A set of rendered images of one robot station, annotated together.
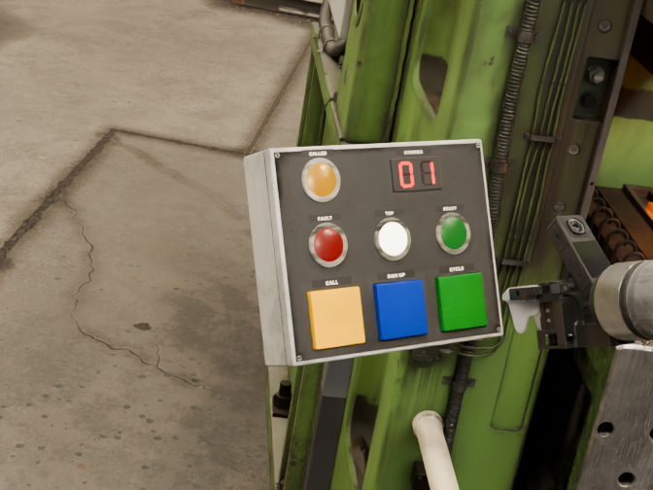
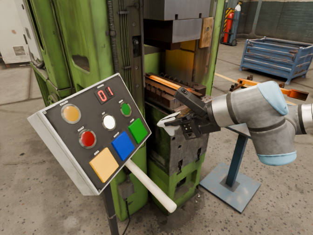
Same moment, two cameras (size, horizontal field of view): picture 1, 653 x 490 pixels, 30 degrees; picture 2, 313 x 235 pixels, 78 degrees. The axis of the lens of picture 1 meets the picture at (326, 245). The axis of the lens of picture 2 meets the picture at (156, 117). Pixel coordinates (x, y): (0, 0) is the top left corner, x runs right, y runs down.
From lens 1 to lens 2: 1.01 m
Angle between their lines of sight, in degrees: 29
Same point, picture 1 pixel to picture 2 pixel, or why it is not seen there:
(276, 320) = (80, 180)
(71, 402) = (10, 186)
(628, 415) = (177, 133)
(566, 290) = (192, 116)
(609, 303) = (224, 117)
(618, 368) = not seen: hidden behind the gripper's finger
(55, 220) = not seen: outside the picture
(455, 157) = (114, 82)
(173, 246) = (20, 129)
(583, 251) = (193, 99)
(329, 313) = (102, 165)
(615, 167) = not seen: hidden behind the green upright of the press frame
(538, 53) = (118, 39)
